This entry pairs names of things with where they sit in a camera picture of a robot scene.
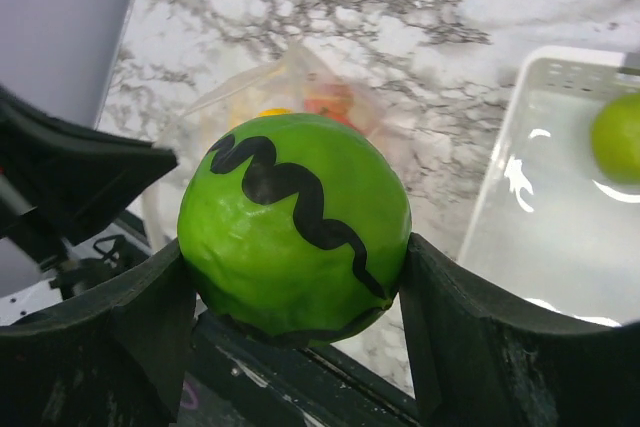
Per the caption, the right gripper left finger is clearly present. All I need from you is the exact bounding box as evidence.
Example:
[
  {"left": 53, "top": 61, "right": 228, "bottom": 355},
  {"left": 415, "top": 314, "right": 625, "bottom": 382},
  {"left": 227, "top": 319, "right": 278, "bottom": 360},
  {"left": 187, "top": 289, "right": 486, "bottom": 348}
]
[{"left": 1, "top": 242, "right": 196, "bottom": 426}]

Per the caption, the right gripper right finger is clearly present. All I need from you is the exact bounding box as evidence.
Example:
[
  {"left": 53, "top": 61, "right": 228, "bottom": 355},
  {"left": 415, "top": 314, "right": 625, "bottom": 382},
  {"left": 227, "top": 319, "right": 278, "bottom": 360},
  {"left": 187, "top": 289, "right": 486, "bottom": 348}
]
[{"left": 400, "top": 234, "right": 639, "bottom": 426}]

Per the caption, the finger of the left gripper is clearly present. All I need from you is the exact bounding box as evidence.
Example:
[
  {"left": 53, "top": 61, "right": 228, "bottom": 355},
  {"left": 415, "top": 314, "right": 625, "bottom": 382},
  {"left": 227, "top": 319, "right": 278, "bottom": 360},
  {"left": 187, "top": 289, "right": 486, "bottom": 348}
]
[{"left": 1, "top": 88, "right": 177, "bottom": 244}]

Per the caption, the yellow toy pear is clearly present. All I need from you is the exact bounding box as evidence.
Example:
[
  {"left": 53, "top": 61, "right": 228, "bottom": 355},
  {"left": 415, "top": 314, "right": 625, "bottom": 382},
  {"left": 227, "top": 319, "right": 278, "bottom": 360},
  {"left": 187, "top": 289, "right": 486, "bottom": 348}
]
[{"left": 257, "top": 108, "right": 293, "bottom": 117}]

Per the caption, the green toy fruit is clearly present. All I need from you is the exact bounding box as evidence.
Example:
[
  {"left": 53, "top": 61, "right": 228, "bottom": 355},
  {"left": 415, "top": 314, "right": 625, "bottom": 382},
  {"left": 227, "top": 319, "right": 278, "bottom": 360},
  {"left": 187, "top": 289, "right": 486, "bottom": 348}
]
[{"left": 177, "top": 114, "right": 412, "bottom": 348}]

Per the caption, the clear zip top bag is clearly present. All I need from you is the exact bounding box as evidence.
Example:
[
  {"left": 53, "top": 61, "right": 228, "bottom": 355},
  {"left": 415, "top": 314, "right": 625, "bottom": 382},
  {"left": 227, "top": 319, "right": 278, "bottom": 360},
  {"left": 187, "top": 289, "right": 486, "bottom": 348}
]
[{"left": 141, "top": 45, "right": 406, "bottom": 251}]

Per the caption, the green toy pear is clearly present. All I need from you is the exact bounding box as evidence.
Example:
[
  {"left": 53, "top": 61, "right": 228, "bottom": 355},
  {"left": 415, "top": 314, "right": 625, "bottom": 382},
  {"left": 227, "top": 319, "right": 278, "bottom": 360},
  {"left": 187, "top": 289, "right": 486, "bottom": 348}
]
[{"left": 590, "top": 93, "right": 639, "bottom": 185}]

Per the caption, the white perforated plastic basket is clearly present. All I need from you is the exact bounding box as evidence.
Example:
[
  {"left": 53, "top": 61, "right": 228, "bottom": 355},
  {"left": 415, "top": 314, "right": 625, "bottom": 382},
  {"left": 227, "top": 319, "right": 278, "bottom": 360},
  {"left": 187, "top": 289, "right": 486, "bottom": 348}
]
[{"left": 458, "top": 46, "right": 639, "bottom": 326}]

